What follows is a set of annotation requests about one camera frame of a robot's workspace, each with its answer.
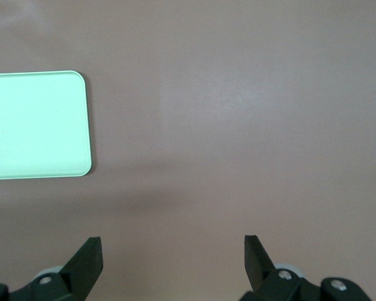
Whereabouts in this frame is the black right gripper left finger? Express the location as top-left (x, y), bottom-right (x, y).
top-left (0, 236), bottom-right (105, 301)

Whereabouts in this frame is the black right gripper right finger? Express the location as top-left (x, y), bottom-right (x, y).
top-left (239, 234), bottom-right (372, 301)

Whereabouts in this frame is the mint green rectangular tray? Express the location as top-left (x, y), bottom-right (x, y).
top-left (0, 70), bottom-right (93, 181)

